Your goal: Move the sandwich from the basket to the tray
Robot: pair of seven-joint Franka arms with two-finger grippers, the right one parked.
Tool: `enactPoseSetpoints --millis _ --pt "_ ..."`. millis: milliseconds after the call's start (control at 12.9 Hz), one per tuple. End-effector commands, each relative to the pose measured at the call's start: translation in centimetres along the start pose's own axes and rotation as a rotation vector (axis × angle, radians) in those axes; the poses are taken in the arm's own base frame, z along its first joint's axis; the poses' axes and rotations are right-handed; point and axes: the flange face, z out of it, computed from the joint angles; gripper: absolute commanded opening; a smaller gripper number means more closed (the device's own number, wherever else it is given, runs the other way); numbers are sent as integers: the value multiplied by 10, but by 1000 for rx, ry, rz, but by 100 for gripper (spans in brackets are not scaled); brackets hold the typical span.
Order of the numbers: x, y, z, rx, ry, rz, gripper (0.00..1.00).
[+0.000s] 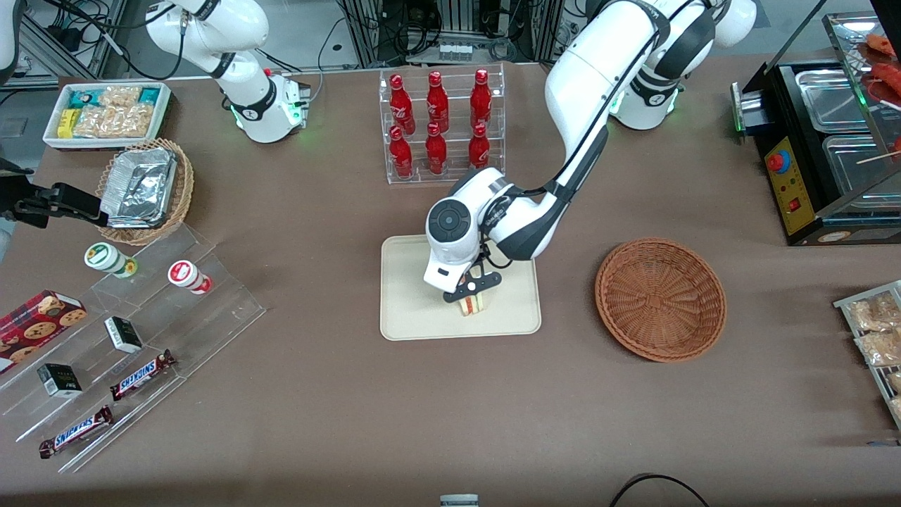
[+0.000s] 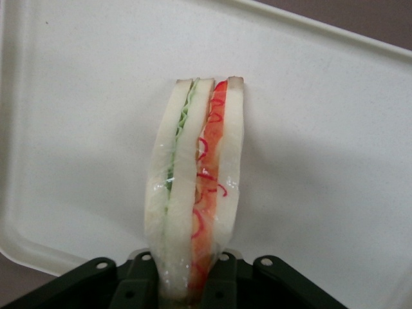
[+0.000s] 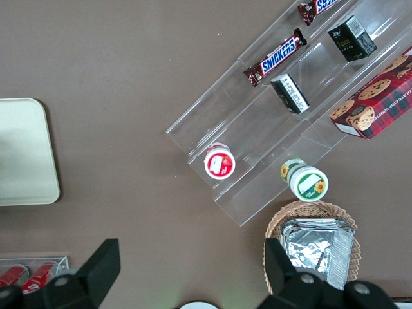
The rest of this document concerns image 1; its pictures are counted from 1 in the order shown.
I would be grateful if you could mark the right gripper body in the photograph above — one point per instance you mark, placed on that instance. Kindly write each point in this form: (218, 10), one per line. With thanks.
(36, 205)

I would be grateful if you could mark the triangular sandwich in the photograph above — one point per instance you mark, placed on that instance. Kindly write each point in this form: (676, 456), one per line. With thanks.
(474, 307)

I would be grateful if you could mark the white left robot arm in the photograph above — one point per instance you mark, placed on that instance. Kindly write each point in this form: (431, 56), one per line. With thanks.
(598, 63)

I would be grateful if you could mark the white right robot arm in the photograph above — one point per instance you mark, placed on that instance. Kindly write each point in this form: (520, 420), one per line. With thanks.
(239, 42)

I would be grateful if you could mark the cream plastic tray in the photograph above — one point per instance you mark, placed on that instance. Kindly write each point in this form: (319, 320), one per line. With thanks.
(408, 313)

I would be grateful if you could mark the aluminium foil tray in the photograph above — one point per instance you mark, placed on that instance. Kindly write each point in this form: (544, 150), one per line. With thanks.
(141, 186)

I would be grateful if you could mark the light brown wicker basket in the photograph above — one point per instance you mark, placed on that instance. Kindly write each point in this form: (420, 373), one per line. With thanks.
(183, 183)

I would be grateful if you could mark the dark brown wicker basket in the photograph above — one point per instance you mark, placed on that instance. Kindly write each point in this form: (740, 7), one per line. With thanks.
(658, 299)

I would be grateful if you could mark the green lid snack cup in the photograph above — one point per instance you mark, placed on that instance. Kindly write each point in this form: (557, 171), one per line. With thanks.
(105, 258)

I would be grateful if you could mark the white plastic snack bin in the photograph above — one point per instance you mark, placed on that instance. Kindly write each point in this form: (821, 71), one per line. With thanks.
(53, 139)

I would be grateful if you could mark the yellow snack pack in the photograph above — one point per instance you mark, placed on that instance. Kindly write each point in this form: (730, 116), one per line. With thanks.
(67, 123)

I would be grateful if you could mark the large clear cracker bag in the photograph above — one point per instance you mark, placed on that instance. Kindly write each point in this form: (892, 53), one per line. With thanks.
(116, 123)

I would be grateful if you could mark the clear acrylic bottle rack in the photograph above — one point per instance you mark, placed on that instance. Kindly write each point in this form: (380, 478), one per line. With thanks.
(422, 179)

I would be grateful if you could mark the teal snack pack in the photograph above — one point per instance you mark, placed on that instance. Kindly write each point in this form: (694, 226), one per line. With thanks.
(86, 97)
(149, 94)

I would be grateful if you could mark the small clear cracker bag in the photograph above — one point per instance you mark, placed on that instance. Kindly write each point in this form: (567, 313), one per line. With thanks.
(120, 97)

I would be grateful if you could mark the red cookie box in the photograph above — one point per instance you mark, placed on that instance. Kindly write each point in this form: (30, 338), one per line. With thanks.
(35, 327)

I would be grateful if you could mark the red cola bottle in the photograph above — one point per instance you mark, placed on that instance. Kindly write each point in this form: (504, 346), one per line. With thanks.
(400, 102)
(479, 149)
(437, 102)
(436, 153)
(401, 156)
(481, 98)

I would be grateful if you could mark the red lid snack cup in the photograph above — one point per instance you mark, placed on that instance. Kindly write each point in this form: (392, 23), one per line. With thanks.
(186, 274)

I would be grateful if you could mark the small black box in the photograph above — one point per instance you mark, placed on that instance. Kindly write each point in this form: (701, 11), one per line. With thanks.
(60, 380)
(124, 335)

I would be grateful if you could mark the clear acrylic stepped display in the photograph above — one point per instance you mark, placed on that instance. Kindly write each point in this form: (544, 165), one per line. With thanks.
(218, 310)

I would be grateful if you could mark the brown snickers bar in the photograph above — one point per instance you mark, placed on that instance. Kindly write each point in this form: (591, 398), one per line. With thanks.
(74, 432)
(141, 375)

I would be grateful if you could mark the white power strip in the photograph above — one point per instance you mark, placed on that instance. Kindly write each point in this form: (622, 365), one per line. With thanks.
(455, 51)

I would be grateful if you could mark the small grey block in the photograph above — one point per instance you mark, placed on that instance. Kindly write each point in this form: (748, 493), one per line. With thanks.
(459, 501)

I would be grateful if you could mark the grey box with green light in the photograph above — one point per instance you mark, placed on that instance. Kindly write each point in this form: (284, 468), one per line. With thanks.
(746, 109)

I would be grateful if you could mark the black food warmer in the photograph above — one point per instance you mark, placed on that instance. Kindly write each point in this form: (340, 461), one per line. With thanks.
(792, 190)

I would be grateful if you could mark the steel warmer pan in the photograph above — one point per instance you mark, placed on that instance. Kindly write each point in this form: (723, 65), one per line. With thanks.
(830, 98)
(855, 172)

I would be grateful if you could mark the clear bag of crackers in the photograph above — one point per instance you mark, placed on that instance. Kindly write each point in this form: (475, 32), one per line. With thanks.
(896, 408)
(880, 348)
(876, 313)
(894, 382)

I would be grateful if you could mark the wooden skewer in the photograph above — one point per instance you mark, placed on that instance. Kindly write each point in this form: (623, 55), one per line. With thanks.
(880, 156)

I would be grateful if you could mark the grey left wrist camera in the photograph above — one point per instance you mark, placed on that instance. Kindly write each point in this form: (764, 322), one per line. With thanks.
(482, 283)

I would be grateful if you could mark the aluminium frame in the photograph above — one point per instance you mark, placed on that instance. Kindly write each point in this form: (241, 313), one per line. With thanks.
(70, 56)

